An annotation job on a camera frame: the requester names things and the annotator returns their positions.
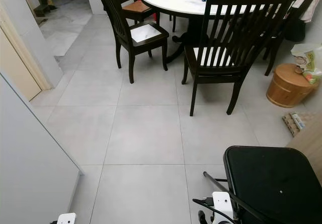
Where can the dark chair white seat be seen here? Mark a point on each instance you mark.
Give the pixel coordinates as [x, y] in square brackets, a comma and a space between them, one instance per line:
[111, 11]

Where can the printed white plastic bag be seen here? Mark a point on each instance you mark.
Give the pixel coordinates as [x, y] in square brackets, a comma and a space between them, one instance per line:
[307, 58]

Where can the cardboard egg carton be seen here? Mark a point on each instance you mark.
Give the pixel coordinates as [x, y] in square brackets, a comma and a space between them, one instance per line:
[296, 122]

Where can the light wooden board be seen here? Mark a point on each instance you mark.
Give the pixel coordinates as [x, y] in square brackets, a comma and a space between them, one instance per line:
[309, 143]

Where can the round wooden barrel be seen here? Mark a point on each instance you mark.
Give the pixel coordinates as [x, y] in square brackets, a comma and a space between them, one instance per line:
[289, 83]

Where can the dark chair brown seat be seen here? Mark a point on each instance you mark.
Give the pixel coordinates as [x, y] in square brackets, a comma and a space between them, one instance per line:
[137, 6]

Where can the beige door frame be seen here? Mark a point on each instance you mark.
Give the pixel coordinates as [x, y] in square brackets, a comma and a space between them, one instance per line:
[25, 53]

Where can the dark slatted wooden chair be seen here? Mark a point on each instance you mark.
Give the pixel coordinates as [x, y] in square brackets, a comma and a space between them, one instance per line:
[244, 11]

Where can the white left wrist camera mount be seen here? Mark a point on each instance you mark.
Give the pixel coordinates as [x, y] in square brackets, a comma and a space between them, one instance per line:
[66, 218]

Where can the light grey flat panel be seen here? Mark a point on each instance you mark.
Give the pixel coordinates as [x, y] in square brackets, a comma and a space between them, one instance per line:
[30, 168]

